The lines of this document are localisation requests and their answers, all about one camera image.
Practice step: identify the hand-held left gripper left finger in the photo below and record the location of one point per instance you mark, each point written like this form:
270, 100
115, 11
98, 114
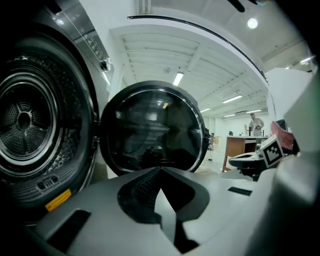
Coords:
105, 200

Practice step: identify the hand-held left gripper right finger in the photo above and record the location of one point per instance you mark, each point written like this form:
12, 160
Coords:
220, 212

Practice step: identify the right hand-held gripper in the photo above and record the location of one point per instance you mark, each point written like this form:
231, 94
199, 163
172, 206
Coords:
272, 152

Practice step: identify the red clothes piece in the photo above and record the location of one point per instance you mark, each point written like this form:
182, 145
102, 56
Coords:
282, 135

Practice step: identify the black washing machine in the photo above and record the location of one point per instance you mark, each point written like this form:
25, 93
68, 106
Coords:
25, 120

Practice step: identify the round black washer door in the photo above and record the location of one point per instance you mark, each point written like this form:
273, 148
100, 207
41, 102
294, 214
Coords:
155, 125

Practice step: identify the wooden table with white top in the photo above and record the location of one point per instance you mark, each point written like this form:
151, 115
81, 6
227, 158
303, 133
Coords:
235, 147

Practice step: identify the row of ceiling tube lights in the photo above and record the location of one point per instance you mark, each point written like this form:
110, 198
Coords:
178, 78

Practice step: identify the round ceiling lamp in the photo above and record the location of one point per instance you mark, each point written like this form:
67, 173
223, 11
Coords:
252, 23

